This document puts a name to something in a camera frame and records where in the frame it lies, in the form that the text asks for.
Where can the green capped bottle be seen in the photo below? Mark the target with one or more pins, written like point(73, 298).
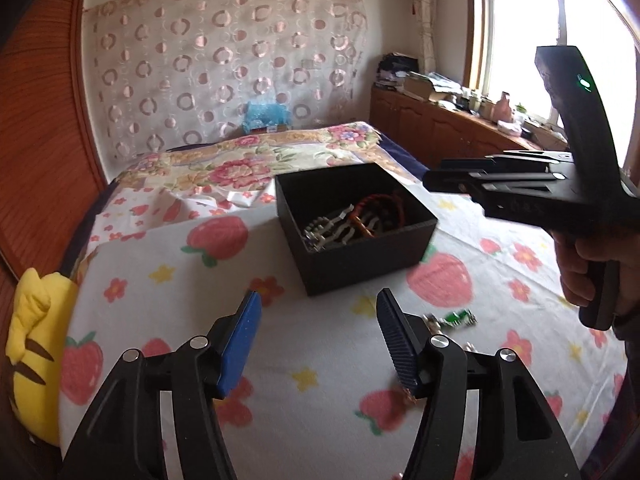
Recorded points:
point(521, 112)

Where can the white tissue pack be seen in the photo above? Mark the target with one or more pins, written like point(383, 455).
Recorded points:
point(508, 127)

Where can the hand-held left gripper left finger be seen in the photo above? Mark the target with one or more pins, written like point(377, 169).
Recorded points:
point(240, 345)

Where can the patterned window curtain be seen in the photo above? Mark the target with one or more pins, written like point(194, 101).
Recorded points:
point(425, 20)

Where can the strawberry print cloth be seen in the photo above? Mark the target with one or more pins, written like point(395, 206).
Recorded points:
point(310, 350)

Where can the pink bottle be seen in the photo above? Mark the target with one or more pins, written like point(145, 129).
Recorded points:
point(504, 107)

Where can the yellow plush toy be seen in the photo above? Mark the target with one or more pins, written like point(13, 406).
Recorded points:
point(35, 360)

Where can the metal hair comb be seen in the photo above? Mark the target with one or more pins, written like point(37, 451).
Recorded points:
point(330, 232)

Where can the blue plastic bag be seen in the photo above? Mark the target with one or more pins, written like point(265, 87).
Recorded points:
point(265, 116)

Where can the long wooden cabinet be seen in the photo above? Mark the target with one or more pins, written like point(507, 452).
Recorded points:
point(425, 120)

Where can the floral blanket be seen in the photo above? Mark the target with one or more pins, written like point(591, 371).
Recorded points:
point(235, 165)

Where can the window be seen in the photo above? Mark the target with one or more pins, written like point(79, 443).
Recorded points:
point(520, 35)

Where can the circle patterned wall cloth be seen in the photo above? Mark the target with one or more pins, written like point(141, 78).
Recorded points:
point(225, 60)

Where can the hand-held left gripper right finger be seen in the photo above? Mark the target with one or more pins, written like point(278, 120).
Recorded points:
point(397, 342)

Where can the black cardboard box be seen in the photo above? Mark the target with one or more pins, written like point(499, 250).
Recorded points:
point(360, 265)

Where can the person's right hand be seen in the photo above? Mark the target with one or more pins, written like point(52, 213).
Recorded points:
point(575, 270)

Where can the pile of dark clothes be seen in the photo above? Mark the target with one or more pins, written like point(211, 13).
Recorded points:
point(397, 70)

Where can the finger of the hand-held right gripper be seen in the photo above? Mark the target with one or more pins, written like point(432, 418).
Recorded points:
point(500, 162)
point(465, 180)

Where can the open cardboard box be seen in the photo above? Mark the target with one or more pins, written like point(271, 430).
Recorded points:
point(430, 87)

